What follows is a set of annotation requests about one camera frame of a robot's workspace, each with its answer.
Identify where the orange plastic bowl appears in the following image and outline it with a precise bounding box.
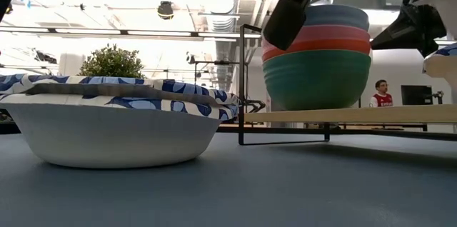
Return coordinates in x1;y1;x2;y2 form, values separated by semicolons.
261;38;372;63

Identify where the bushy plant in striped pot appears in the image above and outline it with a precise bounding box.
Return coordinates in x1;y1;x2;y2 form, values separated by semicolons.
78;44;146;79

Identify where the silver ventilation duct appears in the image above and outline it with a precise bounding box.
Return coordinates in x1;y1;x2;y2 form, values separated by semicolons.
198;0;238;92

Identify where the black ceiling dome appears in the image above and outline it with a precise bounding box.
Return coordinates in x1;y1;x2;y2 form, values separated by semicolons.
156;1;175;20

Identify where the pink plastic bowl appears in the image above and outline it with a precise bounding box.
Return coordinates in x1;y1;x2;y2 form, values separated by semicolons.
261;25;371;54

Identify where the black metal frame stand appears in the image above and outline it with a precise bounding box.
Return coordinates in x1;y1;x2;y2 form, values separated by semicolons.
217;126;457;142

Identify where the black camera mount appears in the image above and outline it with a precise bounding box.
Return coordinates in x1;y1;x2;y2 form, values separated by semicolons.
426;90;446;106

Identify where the blue plastic bowl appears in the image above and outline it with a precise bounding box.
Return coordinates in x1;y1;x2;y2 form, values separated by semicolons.
303;4;371;31

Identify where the black computer monitor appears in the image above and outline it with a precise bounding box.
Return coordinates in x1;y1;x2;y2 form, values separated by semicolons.
401;84;433;106

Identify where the black boom stand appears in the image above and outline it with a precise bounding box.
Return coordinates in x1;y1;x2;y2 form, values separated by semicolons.
194;59;241;78

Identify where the long ceiling light bar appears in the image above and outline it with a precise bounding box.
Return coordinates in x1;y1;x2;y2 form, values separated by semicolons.
0;25;261;41

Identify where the wooden shelf with black frame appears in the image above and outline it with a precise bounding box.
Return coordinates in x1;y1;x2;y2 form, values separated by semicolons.
238;24;457;146

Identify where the person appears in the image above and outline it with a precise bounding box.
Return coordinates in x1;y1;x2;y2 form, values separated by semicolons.
368;79;393;109

